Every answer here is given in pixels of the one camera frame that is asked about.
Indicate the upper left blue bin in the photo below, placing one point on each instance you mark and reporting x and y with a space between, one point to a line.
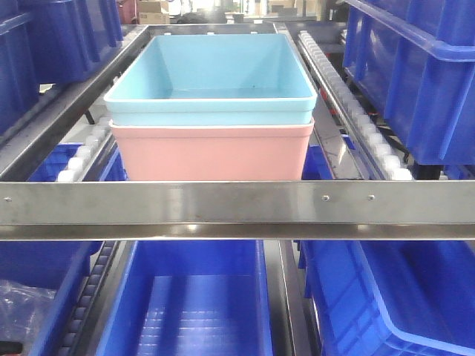
51 42

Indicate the white roller track left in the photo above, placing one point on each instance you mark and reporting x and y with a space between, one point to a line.
91 139

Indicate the stainless steel left shelf rack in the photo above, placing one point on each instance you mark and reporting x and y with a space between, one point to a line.
358 203

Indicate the cardboard box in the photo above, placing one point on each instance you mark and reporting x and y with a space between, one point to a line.
153 12

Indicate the lower middle blue bin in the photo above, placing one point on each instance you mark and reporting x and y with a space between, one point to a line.
191 297

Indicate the light blue plastic box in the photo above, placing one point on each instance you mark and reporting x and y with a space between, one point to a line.
221 79

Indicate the upper right blue bin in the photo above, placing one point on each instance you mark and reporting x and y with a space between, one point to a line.
414 61

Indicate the white roller track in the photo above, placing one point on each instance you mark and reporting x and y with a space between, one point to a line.
91 139
372 149

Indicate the pink plastic box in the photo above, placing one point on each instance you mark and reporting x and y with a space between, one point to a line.
213 153

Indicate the blue bin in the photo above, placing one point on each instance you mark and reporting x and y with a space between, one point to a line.
191 297
414 61
51 42
75 270
391 297

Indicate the lower left blue bin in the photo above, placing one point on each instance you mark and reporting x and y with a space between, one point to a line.
75 270

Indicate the lower right blue bin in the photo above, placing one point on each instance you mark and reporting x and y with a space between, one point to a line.
391 297

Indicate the white roller track right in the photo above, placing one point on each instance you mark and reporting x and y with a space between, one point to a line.
372 149

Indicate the clear plastic bag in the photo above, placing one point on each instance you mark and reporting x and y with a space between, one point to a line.
23 309

